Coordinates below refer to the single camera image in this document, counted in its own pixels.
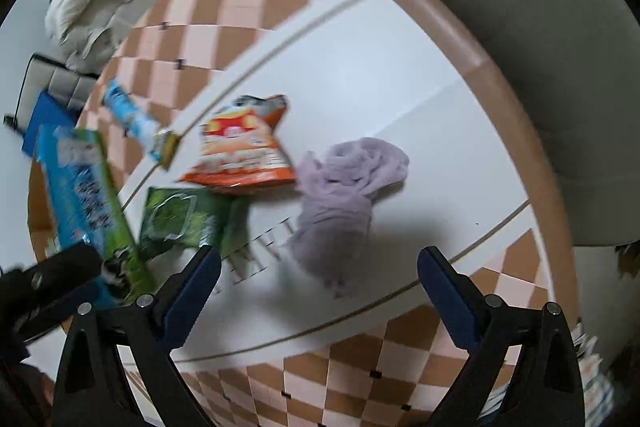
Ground orange snack packet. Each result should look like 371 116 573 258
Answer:
179 94 297 194

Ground green snack packet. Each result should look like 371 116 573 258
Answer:
135 187 251 263

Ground long blue and green packet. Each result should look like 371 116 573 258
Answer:
34 124 156 308

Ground blue and white snack packet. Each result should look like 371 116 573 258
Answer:
102 79 182 171

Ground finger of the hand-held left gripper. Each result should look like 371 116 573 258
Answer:
15 243 118 338

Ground round checkered table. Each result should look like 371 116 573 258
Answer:
27 0 576 427

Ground beige sofa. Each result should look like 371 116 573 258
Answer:
385 0 640 253

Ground blue folder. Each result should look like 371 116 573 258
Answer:
21 89 76 155

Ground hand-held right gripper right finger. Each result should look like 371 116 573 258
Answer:
417 246 586 427

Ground purple fluffy cloth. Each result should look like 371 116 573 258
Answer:
295 137 411 299

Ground grey cushioned chair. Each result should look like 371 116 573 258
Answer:
4 53 98 132

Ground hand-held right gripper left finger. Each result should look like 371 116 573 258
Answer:
51 245 222 427

